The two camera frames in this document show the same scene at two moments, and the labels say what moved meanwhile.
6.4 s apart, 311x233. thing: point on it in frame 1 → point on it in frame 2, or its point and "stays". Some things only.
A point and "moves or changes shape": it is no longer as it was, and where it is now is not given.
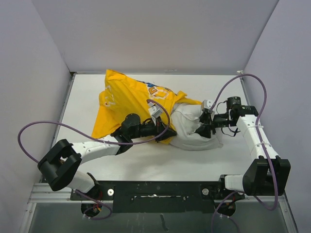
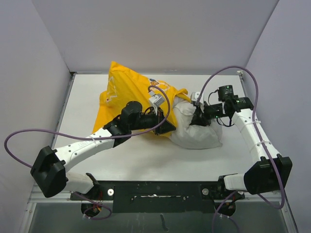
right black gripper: [204, 130] → [198, 119]
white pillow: [185, 121] stays
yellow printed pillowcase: [122, 95] moves or changes shape
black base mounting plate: [158, 197] stays
